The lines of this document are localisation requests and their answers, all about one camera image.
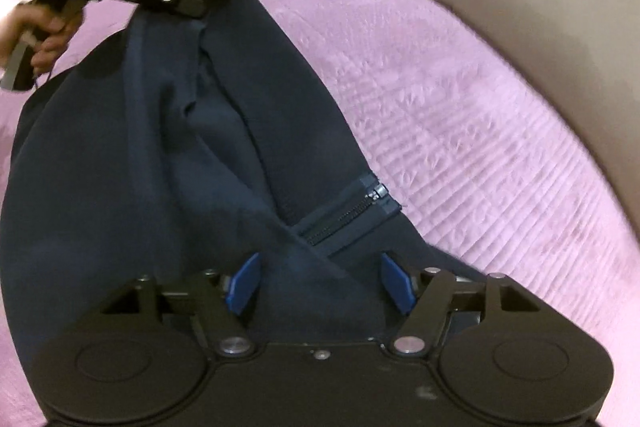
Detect pink quilted bedspread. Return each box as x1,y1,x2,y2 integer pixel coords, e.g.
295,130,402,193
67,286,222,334
0,0,640,427

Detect navy blue striped hoodie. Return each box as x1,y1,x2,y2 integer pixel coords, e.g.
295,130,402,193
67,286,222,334
1,0,483,425

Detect person's left hand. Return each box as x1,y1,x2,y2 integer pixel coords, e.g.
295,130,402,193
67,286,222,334
1,1,85,76

